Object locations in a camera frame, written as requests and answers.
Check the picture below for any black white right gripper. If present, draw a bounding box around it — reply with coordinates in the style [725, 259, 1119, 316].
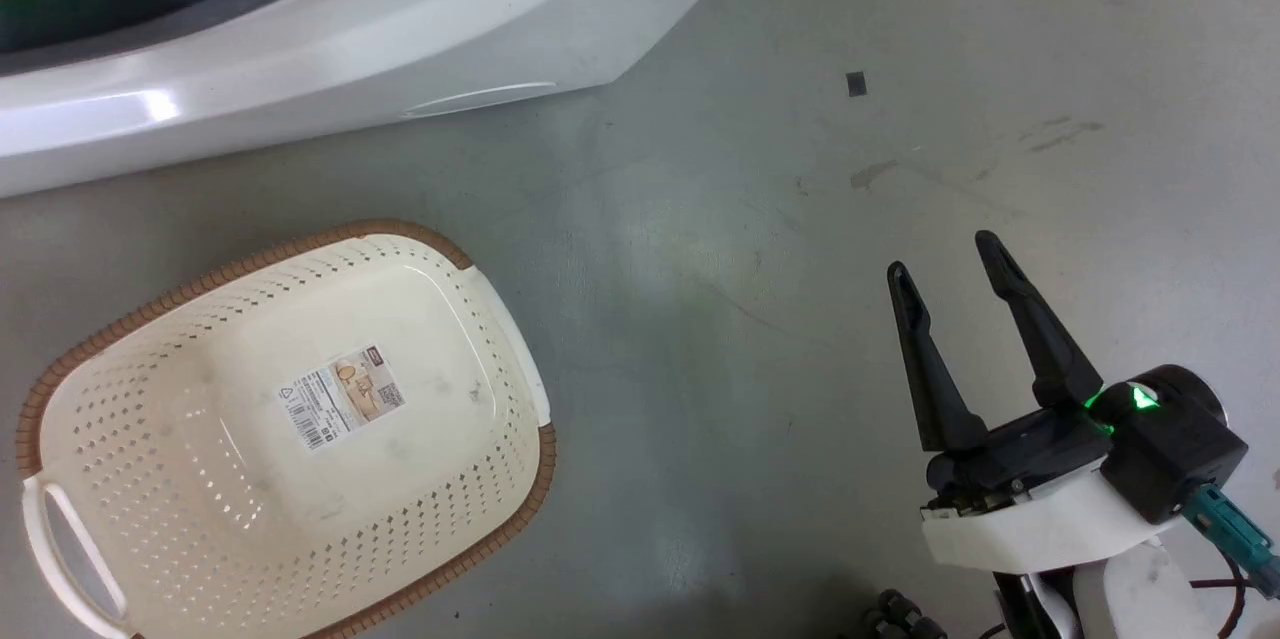
[886, 230, 1183, 576]

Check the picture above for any white washing machine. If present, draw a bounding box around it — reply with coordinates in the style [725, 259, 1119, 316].
[0, 0, 776, 199]

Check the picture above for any cream laundry basket brown rim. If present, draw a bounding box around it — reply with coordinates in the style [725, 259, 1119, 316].
[15, 219, 558, 639]

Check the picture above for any printed label sticker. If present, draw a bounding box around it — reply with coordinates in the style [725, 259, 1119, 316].
[277, 345, 407, 452]

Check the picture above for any black camera box green light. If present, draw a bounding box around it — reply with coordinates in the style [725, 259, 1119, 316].
[1084, 364, 1250, 526]

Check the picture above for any teal cable connector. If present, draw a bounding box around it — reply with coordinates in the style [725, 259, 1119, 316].
[1183, 483, 1280, 601]

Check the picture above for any thin black red cable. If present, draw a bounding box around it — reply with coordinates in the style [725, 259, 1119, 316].
[1188, 555, 1253, 639]

